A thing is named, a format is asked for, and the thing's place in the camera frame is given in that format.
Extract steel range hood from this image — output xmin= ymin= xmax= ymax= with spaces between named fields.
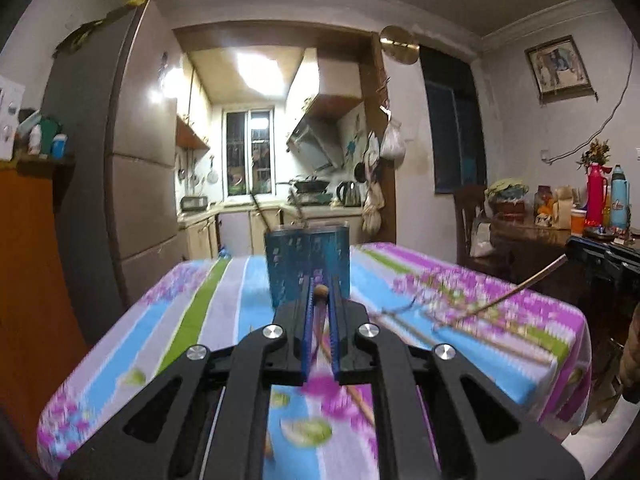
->
xmin=286 ymin=112 xmax=346 ymax=171

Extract square ceiling light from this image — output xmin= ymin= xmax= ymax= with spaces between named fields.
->
xmin=235 ymin=50 xmax=288 ymax=93

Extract red thermos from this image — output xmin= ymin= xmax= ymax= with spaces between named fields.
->
xmin=586 ymin=162 xmax=612 ymax=228

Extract orange wooden cabinet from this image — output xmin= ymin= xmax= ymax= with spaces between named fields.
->
xmin=0 ymin=155 xmax=96 ymax=441

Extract gold wall clock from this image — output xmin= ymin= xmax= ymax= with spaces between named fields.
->
xmin=378 ymin=25 xmax=420 ymax=66

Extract floral striped tablecloth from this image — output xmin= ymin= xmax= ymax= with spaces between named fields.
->
xmin=37 ymin=242 xmax=593 ymax=480

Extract wall cabinet above hood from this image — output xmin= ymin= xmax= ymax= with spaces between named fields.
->
xmin=286 ymin=49 xmax=368 ymax=118

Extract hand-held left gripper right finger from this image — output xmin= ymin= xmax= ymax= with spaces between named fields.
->
xmin=327 ymin=280 xmax=586 ymax=480

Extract black wok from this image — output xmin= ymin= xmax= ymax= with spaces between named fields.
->
xmin=277 ymin=175 xmax=333 ymax=194

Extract dark curtained window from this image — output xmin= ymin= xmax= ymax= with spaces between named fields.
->
xmin=420 ymin=45 xmax=488 ymax=195

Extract brown paper bag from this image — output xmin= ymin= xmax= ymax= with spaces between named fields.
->
xmin=552 ymin=186 xmax=576 ymax=228

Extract grey refrigerator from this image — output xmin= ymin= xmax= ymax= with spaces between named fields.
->
xmin=41 ymin=0 xmax=190 ymax=348

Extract wooden chopstick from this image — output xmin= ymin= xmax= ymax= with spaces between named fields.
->
xmin=250 ymin=192 xmax=271 ymax=233
xmin=434 ymin=255 xmax=569 ymax=331
xmin=309 ymin=284 xmax=331 ymax=366
xmin=319 ymin=337 xmax=377 ymax=428

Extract steel electric kettle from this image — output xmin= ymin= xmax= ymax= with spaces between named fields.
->
xmin=336 ymin=180 xmax=362 ymax=207

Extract blue perforated utensil holder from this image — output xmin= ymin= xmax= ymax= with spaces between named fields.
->
xmin=264 ymin=225 xmax=351 ymax=311

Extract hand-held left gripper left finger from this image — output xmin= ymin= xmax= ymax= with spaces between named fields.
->
xmin=59 ymin=277 xmax=316 ymax=480

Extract small tilted box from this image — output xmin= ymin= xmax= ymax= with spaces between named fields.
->
xmin=17 ymin=110 xmax=41 ymax=136

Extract wooden doorway frame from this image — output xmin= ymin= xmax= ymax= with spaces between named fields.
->
xmin=172 ymin=25 xmax=398 ymax=261

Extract green container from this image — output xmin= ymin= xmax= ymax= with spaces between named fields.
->
xmin=40 ymin=117 xmax=62 ymax=156

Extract beige hanging bag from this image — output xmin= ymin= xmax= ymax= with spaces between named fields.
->
xmin=361 ymin=180 xmax=386 ymax=233

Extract wooden chair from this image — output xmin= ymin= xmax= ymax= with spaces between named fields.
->
xmin=452 ymin=184 xmax=511 ymax=272

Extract blue thermos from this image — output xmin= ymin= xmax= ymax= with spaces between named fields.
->
xmin=609 ymin=164 xmax=631 ymax=231

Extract kitchen window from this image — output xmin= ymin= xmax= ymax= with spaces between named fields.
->
xmin=222 ymin=107 xmax=276 ymax=198

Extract dried flower bunch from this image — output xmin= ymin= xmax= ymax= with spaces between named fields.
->
xmin=577 ymin=139 xmax=612 ymax=167

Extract white bag on chair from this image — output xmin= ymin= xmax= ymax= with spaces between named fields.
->
xmin=470 ymin=220 xmax=493 ymax=258

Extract white microwave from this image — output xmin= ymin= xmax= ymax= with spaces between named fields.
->
xmin=0 ymin=75 xmax=26 ymax=161

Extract white plastic bag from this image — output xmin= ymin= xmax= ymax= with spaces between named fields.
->
xmin=380 ymin=117 xmax=407 ymax=161

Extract yellow and dark bundle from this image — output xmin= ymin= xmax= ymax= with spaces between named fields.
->
xmin=52 ymin=0 xmax=151 ymax=53

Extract person's brown jacket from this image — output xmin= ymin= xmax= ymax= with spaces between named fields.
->
xmin=620 ymin=305 xmax=640 ymax=403

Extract framed wall picture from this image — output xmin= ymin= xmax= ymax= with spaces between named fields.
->
xmin=524 ymin=35 xmax=593 ymax=103

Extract cream wall cabinets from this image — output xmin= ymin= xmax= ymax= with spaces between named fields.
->
xmin=175 ymin=55 xmax=213 ymax=151

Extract kitchen base cabinets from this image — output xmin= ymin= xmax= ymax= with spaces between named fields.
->
xmin=177 ymin=204 xmax=368 ymax=262

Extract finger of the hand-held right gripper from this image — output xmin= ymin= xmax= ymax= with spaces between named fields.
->
xmin=565 ymin=236 xmax=608 ymax=267

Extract dark wooden side table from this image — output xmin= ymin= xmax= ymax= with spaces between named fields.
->
xmin=487 ymin=217 xmax=640 ymax=426

